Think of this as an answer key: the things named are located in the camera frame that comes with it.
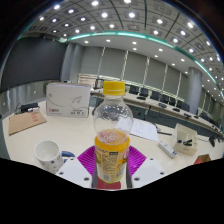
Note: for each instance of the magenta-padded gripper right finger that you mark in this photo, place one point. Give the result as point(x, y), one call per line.
point(148, 171)

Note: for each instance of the white power strip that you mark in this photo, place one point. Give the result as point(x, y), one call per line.
point(167, 149)

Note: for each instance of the flat brown cardboard envelope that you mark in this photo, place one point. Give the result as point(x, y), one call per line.
point(25, 122)

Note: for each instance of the long curved conference desk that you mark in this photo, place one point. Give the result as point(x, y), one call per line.
point(150, 105)

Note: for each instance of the group of black desk microphones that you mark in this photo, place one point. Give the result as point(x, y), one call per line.
point(162, 105)

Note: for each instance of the small beige open box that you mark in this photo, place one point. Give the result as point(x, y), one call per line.
point(181, 133)

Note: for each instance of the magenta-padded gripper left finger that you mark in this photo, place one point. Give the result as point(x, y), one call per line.
point(73, 171)

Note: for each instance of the group of ceiling lights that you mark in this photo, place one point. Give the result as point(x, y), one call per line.
point(104, 15)

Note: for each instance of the white cardboard paper box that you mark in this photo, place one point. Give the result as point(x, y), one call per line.
point(66, 100)

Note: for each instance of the black flat device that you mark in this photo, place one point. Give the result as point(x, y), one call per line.
point(29, 107)

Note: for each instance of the yellow-capped orange label drink bottle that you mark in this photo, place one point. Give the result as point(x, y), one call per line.
point(111, 160)

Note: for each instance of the white paper sheets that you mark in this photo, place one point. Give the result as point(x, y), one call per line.
point(145, 130)

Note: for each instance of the group of black office chairs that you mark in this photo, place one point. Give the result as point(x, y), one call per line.
point(144, 91)

